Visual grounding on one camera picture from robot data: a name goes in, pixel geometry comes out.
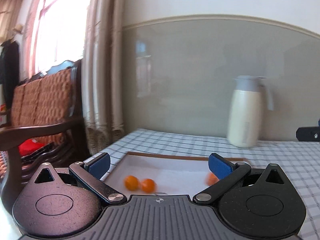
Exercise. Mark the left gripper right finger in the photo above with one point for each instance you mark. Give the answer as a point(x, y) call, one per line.
point(228, 174)

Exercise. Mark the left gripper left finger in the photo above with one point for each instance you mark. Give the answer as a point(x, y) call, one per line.
point(89, 174)

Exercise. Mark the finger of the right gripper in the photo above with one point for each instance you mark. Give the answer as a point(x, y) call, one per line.
point(309, 134)

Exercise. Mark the small orange kumquat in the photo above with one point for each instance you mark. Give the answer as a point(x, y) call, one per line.
point(131, 183)

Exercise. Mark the checkered white tablecloth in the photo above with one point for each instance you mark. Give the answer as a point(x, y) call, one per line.
point(299, 160)

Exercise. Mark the cream thermos jug grey lid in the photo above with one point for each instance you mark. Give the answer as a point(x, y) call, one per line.
point(246, 110)

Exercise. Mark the white tray brown rim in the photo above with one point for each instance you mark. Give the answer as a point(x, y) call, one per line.
point(173, 174)

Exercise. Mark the orange kumquat in tray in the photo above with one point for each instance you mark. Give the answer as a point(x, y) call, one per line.
point(148, 186)

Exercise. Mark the red cushion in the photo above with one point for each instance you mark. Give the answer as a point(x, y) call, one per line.
point(29, 146)

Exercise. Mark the wooden sofa woven back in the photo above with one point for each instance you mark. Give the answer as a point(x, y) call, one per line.
point(51, 113)

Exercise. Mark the beige lace curtain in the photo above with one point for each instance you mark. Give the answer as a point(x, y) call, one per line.
point(101, 74)

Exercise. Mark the dark hanging coat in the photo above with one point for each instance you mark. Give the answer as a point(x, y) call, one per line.
point(10, 69)

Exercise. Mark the straw hat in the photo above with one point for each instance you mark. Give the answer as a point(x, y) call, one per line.
point(18, 28)

